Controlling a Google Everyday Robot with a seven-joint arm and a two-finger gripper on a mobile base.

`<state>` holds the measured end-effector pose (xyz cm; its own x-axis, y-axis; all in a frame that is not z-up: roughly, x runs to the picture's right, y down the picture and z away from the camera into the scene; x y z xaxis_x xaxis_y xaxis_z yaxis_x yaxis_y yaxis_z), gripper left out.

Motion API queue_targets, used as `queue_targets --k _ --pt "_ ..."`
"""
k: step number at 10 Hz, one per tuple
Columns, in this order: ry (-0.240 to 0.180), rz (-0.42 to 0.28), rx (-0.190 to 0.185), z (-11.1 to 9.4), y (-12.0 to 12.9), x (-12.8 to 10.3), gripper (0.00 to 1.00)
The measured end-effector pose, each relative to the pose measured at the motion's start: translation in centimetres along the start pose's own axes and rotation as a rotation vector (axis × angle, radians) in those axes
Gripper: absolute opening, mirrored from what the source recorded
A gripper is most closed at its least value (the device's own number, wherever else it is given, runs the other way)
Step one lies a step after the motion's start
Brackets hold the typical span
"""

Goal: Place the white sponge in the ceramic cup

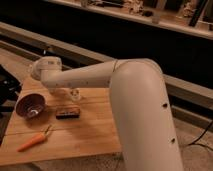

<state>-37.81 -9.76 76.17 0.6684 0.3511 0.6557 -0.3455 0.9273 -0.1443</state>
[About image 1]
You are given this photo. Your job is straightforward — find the black cable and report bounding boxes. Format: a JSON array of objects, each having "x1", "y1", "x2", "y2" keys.
[{"x1": 187, "y1": 119, "x2": 213, "y2": 152}]

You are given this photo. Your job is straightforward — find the wooden shelf with clutter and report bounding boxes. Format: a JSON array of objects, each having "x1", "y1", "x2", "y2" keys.
[{"x1": 47, "y1": 0, "x2": 213, "y2": 40}]

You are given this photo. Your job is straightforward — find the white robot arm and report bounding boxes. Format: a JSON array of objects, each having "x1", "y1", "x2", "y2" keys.
[{"x1": 31, "y1": 56, "x2": 184, "y2": 171}]

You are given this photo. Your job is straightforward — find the brown ceramic cup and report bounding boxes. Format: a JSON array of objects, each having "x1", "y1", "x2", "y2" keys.
[{"x1": 15, "y1": 93, "x2": 46, "y2": 119}]

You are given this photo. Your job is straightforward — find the orange toy carrot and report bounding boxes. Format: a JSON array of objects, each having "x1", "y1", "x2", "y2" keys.
[{"x1": 17, "y1": 125, "x2": 51, "y2": 152}]

